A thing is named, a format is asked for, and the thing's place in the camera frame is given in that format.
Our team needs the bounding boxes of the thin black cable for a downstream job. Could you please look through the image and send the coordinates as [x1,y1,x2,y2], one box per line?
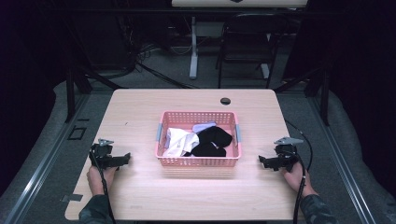
[284,119,314,173]

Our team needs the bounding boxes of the lavender sock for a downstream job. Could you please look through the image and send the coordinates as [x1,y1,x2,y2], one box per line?
[191,121,218,134]

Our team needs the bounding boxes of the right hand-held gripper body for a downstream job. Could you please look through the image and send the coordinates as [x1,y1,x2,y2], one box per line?
[273,136,304,173]

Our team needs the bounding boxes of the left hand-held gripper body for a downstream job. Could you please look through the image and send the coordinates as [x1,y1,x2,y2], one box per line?
[89,138,120,170]

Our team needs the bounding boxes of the grey tape strip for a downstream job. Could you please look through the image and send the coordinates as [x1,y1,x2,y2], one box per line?
[60,193,84,203]

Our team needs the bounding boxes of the white sock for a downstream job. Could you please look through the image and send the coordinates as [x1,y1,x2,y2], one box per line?
[162,127,201,158]

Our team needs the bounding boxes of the black folding chair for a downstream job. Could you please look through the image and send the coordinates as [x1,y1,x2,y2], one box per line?
[215,12,291,90]

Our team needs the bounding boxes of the person's left hand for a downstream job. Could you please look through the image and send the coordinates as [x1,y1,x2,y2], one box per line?
[86,164,120,197]

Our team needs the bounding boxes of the black sock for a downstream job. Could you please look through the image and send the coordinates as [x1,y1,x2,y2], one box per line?
[197,125,234,149]
[190,141,228,158]

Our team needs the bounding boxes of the aluminium floor rail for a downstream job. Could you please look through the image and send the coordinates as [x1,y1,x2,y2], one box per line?
[306,94,377,224]
[3,92,92,224]

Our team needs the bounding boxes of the person's right hand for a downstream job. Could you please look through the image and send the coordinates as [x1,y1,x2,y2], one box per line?
[281,161,318,198]

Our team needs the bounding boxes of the pink plastic basket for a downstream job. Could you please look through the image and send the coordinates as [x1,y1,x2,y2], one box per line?
[154,110,243,168]

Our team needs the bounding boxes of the black floor cables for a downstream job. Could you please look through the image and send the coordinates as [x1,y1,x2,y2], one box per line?
[106,40,200,91]

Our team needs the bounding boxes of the black metal stand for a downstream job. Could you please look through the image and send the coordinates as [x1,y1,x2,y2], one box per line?
[64,59,127,124]
[273,64,332,127]

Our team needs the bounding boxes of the white desk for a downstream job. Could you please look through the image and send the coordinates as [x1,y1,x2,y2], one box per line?
[171,0,309,80]

